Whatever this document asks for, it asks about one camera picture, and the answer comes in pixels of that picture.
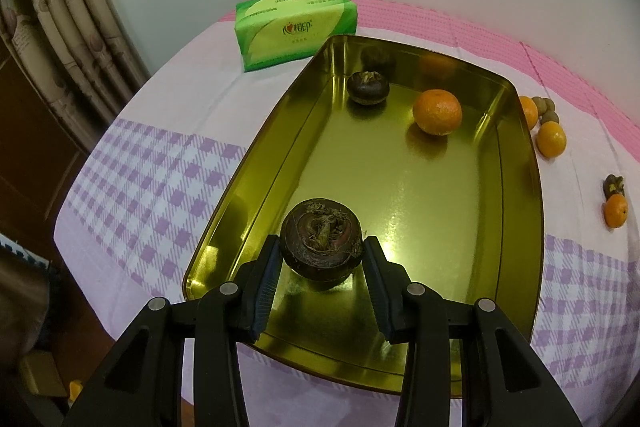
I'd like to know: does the beige patterned curtain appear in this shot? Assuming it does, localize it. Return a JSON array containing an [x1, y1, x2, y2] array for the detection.
[[0, 0, 151, 152]]

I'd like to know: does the gold metal tray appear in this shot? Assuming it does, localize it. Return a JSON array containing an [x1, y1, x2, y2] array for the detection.
[[182, 34, 545, 395]]

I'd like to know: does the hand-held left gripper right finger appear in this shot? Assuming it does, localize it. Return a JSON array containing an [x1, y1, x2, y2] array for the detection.
[[362, 235, 583, 427]]

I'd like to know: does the brown cloth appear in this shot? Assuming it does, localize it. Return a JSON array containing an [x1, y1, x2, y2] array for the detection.
[[0, 252, 61, 350]]

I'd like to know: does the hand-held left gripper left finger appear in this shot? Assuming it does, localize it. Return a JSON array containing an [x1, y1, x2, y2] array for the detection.
[[62, 234, 283, 427]]

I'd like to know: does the small dark water chestnut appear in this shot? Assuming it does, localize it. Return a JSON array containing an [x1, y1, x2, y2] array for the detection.
[[602, 174, 626, 200], [347, 71, 390, 104]]

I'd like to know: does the brown wooden cabinet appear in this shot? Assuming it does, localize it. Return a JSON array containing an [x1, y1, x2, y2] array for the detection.
[[0, 42, 116, 348]]

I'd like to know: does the large dark water chestnut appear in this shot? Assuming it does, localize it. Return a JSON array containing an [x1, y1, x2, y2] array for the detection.
[[278, 198, 364, 283]]

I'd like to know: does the green tissue pack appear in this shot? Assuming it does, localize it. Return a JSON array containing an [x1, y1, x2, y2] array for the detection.
[[235, 0, 359, 72]]

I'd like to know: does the orange tangerine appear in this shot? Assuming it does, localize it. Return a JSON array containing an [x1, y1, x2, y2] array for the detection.
[[519, 96, 539, 131], [412, 89, 463, 136], [536, 122, 567, 158], [604, 193, 629, 229]]

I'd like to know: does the tan box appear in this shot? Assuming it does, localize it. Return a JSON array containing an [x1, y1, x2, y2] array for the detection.
[[20, 349, 67, 398]]

